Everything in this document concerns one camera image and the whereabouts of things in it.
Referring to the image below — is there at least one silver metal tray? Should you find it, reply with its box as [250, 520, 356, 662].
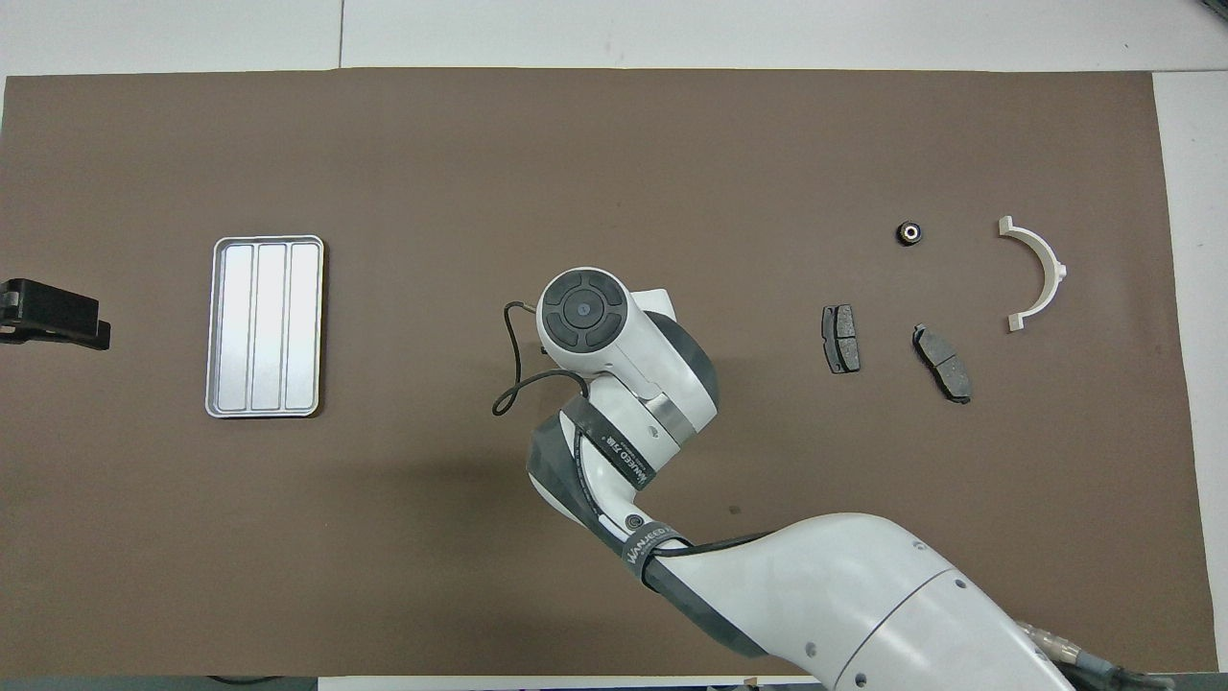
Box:
[204, 234, 325, 419]

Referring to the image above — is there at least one brown table mat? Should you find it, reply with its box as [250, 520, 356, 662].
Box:
[0, 67, 1219, 679]

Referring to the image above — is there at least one dark grey brake pad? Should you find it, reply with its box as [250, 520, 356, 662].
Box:
[820, 304, 862, 375]
[911, 323, 973, 405]

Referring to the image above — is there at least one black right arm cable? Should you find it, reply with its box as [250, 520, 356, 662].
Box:
[492, 301, 773, 562]

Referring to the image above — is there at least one white curved plastic bracket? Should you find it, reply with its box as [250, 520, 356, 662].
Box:
[998, 216, 1068, 332]

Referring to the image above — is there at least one black right base cable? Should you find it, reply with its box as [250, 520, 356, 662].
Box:
[1017, 619, 1176, 691]

